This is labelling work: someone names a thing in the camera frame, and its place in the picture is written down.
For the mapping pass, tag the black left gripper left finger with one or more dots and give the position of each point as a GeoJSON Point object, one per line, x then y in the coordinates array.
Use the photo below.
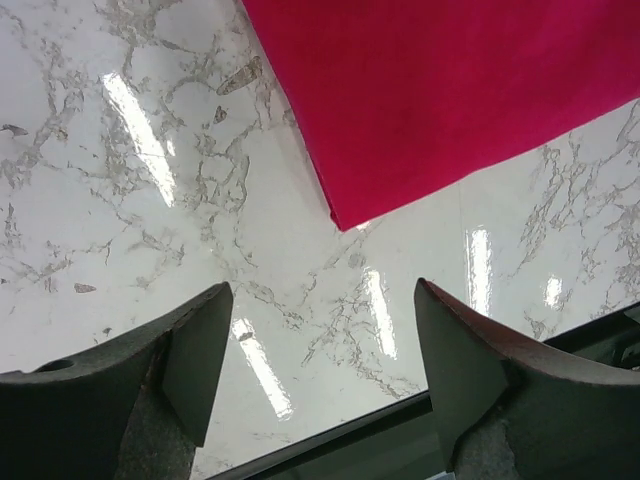
{"type": "Point", "coordinates": [137, 406]}

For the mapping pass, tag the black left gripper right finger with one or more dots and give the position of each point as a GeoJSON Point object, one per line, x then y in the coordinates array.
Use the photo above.
{"type": "Point", "coordinates": [508, 406]}

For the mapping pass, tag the bright red t shirt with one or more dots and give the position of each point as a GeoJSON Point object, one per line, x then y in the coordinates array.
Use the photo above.
{"type": "Point", "coordinates": [398, 99]}

